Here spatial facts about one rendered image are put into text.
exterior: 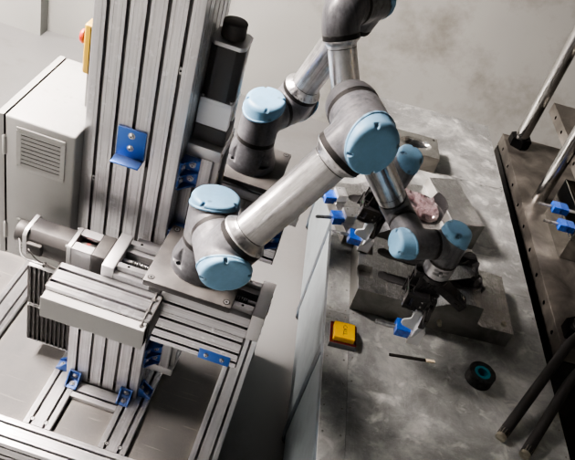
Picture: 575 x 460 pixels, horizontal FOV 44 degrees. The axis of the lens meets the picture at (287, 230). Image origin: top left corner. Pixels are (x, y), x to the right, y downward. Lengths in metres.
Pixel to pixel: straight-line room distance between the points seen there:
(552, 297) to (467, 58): 2.02
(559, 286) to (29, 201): 1.77
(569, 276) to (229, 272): 1.54
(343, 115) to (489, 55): 2.91
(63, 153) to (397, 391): 1.08
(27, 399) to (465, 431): 1.38
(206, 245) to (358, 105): 0.44
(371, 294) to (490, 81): 2.46
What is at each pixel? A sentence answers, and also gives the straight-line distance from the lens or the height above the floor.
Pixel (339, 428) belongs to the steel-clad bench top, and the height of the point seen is 0.80.
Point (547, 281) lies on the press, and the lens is 2.67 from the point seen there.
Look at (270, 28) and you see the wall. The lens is 4.36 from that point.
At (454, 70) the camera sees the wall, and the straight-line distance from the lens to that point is 4.32.
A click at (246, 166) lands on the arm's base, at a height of 1.07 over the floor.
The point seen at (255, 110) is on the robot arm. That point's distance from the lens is 2.02.
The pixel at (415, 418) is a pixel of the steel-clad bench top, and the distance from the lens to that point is 1.98.
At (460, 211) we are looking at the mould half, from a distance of 2.54.
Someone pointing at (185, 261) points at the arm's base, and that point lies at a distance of 1.72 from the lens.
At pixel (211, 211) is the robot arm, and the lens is 1.60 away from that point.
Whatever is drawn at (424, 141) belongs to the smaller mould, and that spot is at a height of 0.87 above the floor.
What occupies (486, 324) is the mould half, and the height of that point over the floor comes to 0.86.
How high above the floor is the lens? 2.28
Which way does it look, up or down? 39 degrees down
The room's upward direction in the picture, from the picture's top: 18 degrees clockwise
